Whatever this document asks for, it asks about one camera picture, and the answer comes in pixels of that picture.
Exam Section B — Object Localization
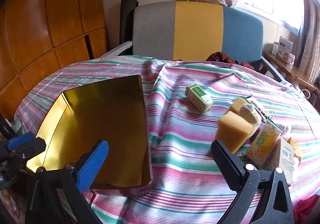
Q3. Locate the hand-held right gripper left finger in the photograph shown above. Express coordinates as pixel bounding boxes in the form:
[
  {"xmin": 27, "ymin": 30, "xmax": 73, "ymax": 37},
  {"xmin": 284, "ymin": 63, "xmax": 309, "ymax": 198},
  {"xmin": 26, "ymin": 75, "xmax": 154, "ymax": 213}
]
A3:
[{"xmin": 25, "ymin": 139, "xmax": 109, "ymax": 224}]

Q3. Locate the beige striped curtain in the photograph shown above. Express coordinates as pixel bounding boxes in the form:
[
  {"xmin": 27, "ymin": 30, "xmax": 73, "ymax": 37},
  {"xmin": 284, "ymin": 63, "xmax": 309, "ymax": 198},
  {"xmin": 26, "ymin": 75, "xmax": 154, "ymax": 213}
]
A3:
[{"xmin": 292, "ymin": 0, "xmax": 320, "ymax": 87}]

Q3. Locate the small green box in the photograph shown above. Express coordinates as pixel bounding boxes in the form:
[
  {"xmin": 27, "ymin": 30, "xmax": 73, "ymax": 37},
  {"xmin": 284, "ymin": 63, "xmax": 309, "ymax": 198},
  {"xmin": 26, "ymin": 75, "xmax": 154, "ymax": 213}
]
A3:
[{"xmin": 185, "ymin": 84, "xmax": 214, "ymax": 114}]

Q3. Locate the gold metal tin box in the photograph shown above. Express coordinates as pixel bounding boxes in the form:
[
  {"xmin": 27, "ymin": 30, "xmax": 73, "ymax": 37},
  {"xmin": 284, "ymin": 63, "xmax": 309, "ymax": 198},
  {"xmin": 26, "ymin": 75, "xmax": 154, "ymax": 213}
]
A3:
[{"xmin": 26, "ymin": 74, "xmax": 153, "ymax": 189}]

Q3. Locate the beige towel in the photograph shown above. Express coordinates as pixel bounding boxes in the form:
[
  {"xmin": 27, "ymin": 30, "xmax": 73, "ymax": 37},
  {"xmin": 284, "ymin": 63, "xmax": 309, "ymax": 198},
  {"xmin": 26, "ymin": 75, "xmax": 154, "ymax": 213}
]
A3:
[{"xmin": 239, "ymin": 103, "xmax": 262, "ymax": 137}]

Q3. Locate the wooden wardrobe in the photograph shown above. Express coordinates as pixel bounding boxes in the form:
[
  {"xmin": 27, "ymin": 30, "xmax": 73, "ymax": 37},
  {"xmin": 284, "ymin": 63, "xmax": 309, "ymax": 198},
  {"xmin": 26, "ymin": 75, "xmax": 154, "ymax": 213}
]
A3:
[{"xmin": 0, "ymin": 0, "xmax": 108, "ymax": 119}]

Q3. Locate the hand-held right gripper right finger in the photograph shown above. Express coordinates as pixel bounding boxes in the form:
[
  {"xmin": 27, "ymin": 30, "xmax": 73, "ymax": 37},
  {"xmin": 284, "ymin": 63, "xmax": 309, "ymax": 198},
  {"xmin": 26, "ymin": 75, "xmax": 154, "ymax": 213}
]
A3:
[{"xmin": 211, "ymin": 140, "xmax": 295, "ymax": 224}]

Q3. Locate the grey yellow blue chair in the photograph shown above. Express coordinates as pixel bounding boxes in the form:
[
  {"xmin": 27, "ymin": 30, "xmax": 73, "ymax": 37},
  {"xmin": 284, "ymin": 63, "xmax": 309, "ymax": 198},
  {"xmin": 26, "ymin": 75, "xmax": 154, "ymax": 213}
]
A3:
[{"xmin": 101, "ymin": 1, "xmax": 287, "ymax": 82}]

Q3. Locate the wooden side desk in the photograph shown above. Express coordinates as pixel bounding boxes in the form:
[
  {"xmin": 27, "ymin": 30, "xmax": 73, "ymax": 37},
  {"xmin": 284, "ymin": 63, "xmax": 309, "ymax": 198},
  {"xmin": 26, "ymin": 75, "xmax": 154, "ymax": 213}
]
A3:
[{"xmin": 262, "ymin": 50, "xmax": 317, "ymax": 92}]

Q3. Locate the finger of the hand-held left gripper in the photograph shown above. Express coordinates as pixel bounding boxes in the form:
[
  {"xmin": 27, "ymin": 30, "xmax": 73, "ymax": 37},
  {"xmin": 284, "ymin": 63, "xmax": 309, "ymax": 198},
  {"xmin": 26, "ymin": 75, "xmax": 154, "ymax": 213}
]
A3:
[
  {"xmin": 10, "ymin": 137, "xmax": 47, "ymax": 165},
  {"xmin": 6, "ymin": 132, "xmax": 35, "ymax": 152}
]

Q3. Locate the yellow sponge block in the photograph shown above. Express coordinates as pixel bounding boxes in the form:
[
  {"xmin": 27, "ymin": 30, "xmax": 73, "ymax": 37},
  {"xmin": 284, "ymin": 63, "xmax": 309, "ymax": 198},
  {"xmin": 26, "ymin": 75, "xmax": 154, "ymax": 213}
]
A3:
[
  {"xmin": 287, "ymin": 137, "xmax": 302, "ymax": 164},
  {"xmin": 215, "ymin": 111, "xmax": 254, "ymax": 154},
  {"xmin": 229, "ymin": 97, "xmax": 250, "ymax": 114}
]

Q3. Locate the dark red cloth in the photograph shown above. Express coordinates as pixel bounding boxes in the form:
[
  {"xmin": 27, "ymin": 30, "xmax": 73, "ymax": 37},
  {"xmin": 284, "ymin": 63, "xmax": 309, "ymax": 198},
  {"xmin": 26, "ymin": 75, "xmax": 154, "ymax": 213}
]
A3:
[{"xmin": 205, "ymin": 52, "xmax": 255, "ymax": 72}]

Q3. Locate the white barcode box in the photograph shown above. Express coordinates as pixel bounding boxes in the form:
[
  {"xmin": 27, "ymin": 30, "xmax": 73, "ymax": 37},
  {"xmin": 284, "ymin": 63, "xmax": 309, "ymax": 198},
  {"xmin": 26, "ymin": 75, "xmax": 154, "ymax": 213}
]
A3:
[{"xmin": 265, "ymin": 138, "xmax": 295, "ymax": 186}]

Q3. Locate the striped bedsheet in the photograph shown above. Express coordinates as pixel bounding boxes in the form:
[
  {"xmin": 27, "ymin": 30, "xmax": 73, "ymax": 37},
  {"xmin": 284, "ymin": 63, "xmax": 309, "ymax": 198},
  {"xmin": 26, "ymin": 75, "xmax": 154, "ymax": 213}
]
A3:
[{"xmin": 14, "ymin": 55, "xmax": 320, "ymax": 224}]

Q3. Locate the white carton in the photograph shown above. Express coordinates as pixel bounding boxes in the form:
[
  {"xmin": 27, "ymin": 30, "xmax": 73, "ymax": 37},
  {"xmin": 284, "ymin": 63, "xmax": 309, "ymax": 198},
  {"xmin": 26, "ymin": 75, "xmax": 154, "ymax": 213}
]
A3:
[{"xmin": 275, "ymin": 36, "xmax": 293, "ymax": 64}]

